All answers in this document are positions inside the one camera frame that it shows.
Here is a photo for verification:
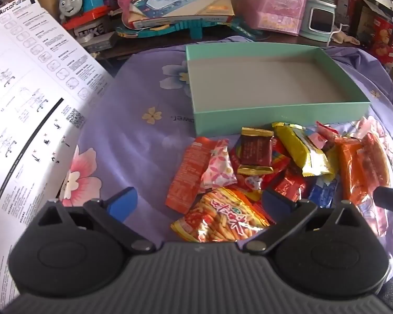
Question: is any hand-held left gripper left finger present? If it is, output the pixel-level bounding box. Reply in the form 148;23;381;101
32;186;157;255

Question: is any red stick snack bag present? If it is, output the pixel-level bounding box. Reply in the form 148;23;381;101
170;188;271;243

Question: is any white cord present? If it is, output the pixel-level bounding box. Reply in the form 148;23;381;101
327;24;345;47

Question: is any dark red gold snack packet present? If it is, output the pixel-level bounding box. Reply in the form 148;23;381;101
238;127;275;175

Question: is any pink printed box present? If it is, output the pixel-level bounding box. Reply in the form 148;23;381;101
249;0;310;36

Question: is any yellow snack packet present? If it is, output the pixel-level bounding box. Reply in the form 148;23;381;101
272;122;339;177

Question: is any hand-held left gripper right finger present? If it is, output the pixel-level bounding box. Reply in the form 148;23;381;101
243;189;368;254

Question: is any red biscuit box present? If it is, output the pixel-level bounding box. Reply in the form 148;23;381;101
368;16;393;66

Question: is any purple floral blanket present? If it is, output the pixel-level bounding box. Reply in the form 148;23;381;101
52;36;393;269

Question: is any pink floral snack packet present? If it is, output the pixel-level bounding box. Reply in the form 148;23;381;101
200;139;238;193

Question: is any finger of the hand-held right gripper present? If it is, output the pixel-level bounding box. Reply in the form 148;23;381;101
372;186;393;213

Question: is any teal cardboard box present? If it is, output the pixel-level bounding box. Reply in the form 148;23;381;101
185;42;371;138

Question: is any red rainbow candy packet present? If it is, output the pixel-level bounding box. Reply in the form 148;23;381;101
229;137;292;190

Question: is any plain red snack packet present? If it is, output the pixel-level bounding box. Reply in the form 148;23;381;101
273;168;310;203

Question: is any long orange-red snack packet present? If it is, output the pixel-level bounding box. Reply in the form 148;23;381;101
165;137;217;215

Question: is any blue snack packet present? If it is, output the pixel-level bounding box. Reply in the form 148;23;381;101
308;175;339;208

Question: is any white printed instruction sheet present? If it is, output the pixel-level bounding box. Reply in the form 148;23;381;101
0;0;115;301

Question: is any dark printed box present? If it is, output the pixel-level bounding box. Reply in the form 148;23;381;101
75;24;118;53

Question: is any orange pink snack packet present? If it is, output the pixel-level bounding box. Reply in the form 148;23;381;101
355;116;392;187

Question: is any small red white candy packet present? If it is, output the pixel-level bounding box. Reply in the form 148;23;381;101
306;121;339;151

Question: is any mint green appliance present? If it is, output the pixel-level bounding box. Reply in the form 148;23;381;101
299;0;339;41

